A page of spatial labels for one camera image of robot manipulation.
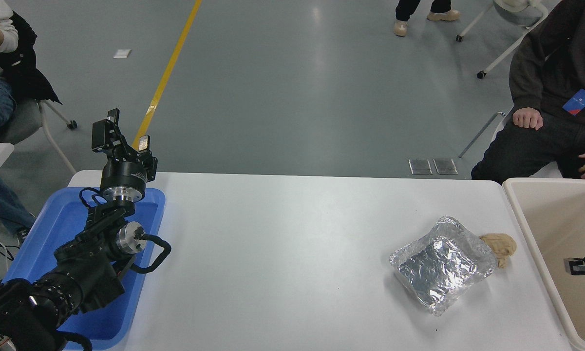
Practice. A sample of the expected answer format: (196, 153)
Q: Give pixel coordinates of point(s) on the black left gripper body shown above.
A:
(123, 174)

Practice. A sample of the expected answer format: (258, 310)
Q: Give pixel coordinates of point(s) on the badge person's right hand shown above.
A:
(528, 118)

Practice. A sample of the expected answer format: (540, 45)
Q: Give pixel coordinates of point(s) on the large pale bin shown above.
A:
(555, 219)

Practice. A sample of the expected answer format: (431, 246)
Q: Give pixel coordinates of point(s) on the crumpled tan paper ball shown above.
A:
(500, 246)

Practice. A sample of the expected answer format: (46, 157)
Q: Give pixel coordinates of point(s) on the white paper scrap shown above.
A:
(122, 53)

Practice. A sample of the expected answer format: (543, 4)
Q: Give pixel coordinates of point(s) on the grey chair with white legs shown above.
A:
(19, 119)

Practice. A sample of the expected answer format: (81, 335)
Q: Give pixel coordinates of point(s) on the blue plastic tray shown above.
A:
(48, 224)

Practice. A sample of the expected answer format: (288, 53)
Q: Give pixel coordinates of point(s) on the black jacket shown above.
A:
(27, 73)

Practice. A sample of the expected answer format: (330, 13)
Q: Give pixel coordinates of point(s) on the white chair with steel leg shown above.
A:
(545, 170)

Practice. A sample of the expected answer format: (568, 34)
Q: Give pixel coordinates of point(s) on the crumpled foil tray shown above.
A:
(443, 268)

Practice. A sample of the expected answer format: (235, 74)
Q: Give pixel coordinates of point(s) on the blue name badge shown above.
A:
(578, 103)

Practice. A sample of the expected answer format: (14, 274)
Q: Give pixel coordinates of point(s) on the metal floor plate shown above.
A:
(420, 166)
(445, 166)

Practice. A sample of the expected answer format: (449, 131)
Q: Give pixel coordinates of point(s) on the seated person with badge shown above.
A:
(555, 63)

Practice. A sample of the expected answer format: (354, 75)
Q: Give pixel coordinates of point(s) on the white wheeled chair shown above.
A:
(509, 44)

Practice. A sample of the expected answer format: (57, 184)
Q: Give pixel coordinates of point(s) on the walking person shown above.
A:
(402, 27)

